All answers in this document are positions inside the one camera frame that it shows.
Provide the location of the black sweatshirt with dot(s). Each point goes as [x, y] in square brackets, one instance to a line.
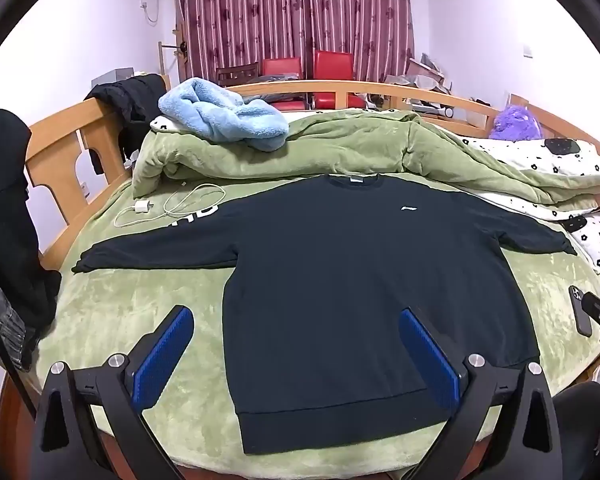
[330, 270]

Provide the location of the grey camouflage pants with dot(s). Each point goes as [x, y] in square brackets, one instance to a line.
[0, 320]

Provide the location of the black jacket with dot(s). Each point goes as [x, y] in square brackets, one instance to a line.
[130, 100]

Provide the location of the maroon flowered curtain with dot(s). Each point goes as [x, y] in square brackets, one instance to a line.
[290, 10]

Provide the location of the person's leg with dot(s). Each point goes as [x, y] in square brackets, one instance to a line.
[580, 425]

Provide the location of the wooden bed frame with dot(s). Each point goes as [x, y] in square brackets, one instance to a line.
[55, 160]

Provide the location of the wooden rack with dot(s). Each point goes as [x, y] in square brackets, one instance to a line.
[180, 45]

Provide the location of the cluttered table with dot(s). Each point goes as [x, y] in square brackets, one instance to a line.
[425, 80]

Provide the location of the white charger adapter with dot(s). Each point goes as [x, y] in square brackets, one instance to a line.
[144, 207]

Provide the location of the green plush bed sheet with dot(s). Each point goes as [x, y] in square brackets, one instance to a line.
[130, 300]

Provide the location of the dark wooden chair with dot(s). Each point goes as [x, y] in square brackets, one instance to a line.
[237, 74]

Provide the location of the white floral pillow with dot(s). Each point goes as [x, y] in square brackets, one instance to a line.
[597, 240]

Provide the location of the light blue fleece blanket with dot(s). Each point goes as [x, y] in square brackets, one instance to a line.
[220, 112]

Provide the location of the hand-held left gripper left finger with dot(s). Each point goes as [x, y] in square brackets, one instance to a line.
[162, 355]

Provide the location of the black hanging garment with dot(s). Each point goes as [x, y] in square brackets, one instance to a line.
[5, 200]

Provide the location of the purple plush toy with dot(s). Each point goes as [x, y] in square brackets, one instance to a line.
[517, 122]

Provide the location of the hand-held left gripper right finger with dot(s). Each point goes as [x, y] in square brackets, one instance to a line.
[430, 360]

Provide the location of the black phone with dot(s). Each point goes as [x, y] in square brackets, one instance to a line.
[579, 310]

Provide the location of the red chair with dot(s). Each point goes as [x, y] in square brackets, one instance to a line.
[280, 67]
[332, 65]

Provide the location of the green quilt with floral lining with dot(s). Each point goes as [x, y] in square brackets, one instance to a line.
[330, 150]

